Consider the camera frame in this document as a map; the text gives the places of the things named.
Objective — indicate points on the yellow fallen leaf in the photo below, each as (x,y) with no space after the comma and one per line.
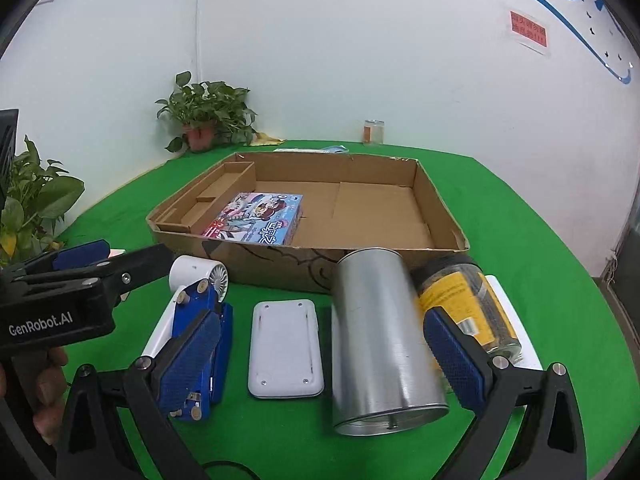
(267,138)

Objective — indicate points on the green leafy plant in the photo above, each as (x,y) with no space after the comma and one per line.
(35,200)

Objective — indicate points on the glass jar with yellow label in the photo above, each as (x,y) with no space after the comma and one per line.
(465,290)

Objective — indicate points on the light blue flat packet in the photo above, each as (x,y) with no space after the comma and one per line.
(310,149)

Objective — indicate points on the red wall sign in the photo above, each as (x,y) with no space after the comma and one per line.
(529,30)

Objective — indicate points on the white rectangular device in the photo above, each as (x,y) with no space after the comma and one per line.
(285,350)

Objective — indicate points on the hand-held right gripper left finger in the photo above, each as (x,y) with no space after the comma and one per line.
(187,355)

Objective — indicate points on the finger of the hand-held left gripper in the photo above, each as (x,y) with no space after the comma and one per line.
(147,262)
(80,253)

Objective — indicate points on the silver metal can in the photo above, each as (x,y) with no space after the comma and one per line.
(380,340)

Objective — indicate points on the dark furniture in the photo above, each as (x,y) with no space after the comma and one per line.
(627,280)

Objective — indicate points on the white handheld fan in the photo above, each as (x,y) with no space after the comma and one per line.
(187,267)

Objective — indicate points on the potted plant in red pot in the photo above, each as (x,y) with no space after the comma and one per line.
(210,105)

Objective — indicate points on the blue wall decal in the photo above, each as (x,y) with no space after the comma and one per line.
(550,5)

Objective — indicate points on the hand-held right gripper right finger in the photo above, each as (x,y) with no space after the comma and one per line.
(455,360)

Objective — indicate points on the person's left hand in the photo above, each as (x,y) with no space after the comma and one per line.
(50,390)

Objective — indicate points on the brown cardboard box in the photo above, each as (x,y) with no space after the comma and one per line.
(375,210)

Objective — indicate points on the blue stapler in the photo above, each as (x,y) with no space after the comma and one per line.
(223,340)

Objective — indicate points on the small clear glass jar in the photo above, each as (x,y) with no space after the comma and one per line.
(374,131)

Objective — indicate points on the white rectangular board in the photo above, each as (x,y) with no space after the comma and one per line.
(510,310)

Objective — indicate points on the white wall conduit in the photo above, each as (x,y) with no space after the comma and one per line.
(199,20)

